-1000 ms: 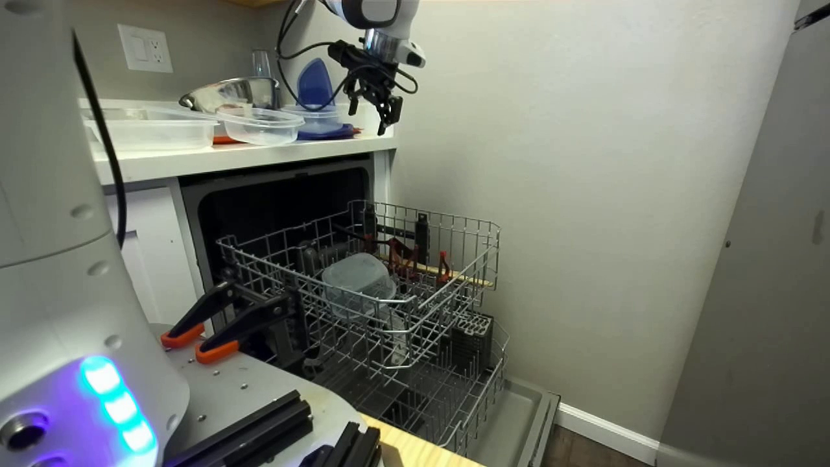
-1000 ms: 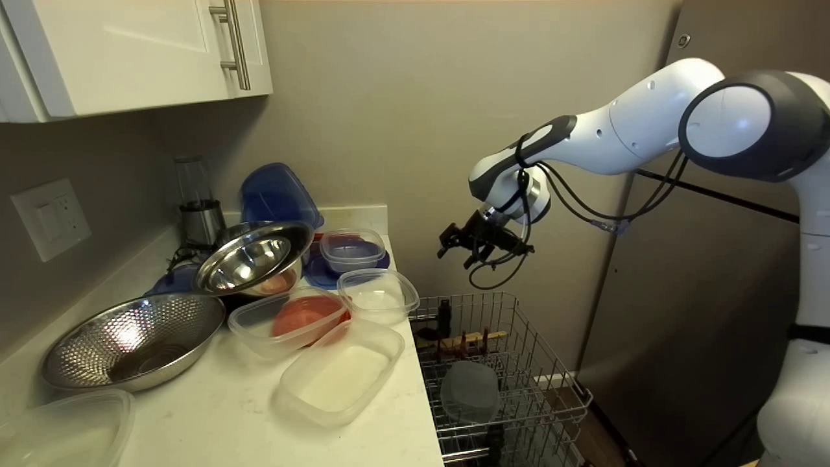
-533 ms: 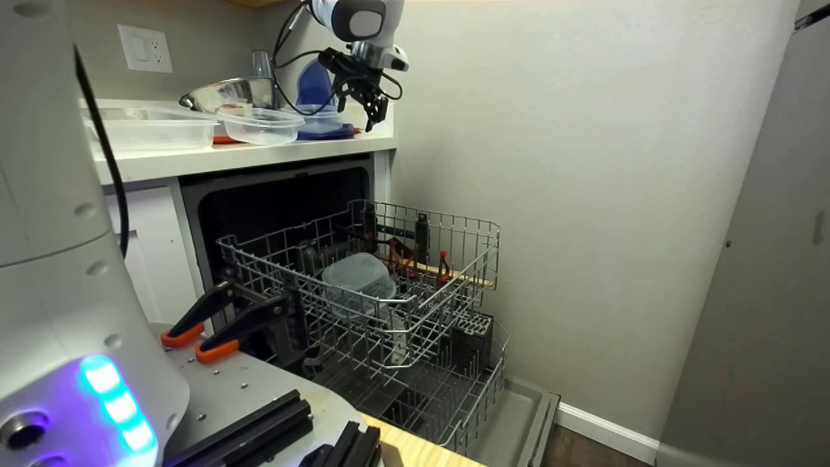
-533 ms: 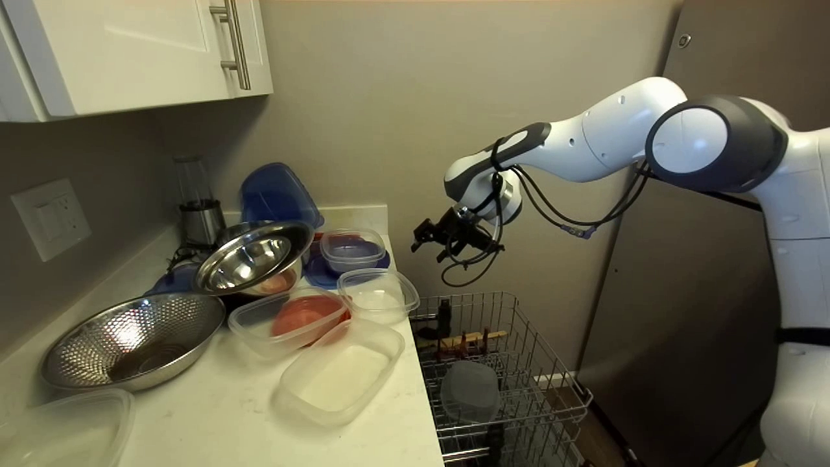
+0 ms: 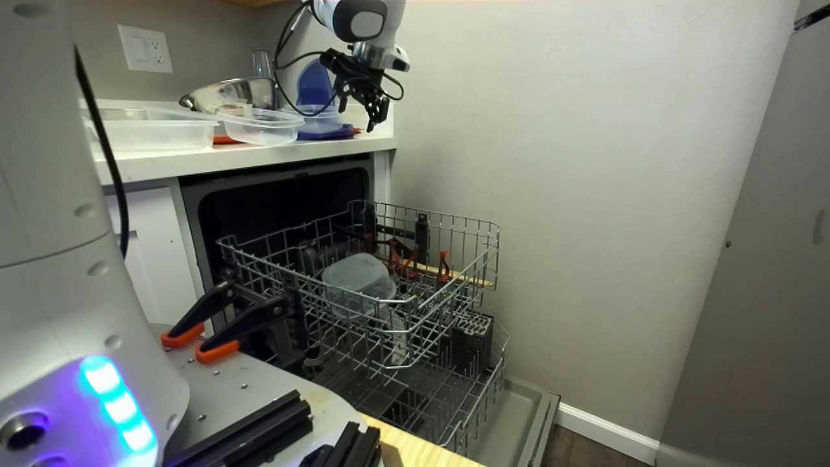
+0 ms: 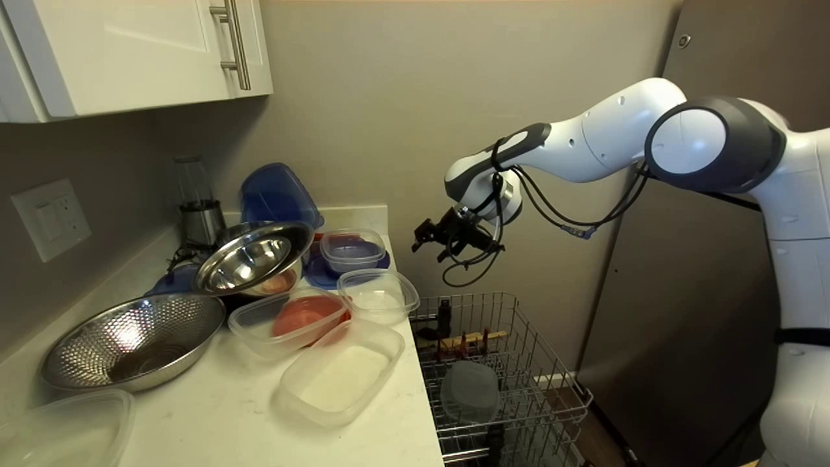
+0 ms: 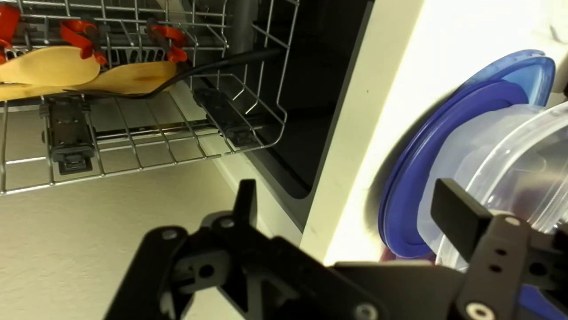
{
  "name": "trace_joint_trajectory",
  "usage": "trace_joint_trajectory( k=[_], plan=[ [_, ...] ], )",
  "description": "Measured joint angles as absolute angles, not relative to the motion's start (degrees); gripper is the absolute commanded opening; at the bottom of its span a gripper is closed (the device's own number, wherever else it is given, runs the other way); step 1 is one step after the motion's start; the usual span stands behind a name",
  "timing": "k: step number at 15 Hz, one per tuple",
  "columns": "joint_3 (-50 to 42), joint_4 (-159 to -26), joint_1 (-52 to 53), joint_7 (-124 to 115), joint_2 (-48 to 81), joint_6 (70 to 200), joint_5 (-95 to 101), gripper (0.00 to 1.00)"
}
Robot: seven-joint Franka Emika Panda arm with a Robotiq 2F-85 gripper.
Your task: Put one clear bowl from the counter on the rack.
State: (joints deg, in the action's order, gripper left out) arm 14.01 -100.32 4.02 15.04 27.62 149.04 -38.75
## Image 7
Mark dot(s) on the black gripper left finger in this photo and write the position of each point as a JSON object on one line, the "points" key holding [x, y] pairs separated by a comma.
{"points": [[237, 278]]}

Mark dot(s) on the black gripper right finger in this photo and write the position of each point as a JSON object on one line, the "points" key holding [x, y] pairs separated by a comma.
{"points": [[498, 255]]}

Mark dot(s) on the clear plastic bowl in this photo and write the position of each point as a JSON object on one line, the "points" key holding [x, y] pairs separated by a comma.
{"points": [[503, 161]]}

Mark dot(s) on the white kitchen counter cabinet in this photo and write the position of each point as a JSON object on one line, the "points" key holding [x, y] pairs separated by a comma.
{"points": [[415, 72]]}

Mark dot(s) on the dark blue flat lid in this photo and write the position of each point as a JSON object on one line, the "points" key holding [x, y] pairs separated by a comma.
{"points": [[402, 197]]}

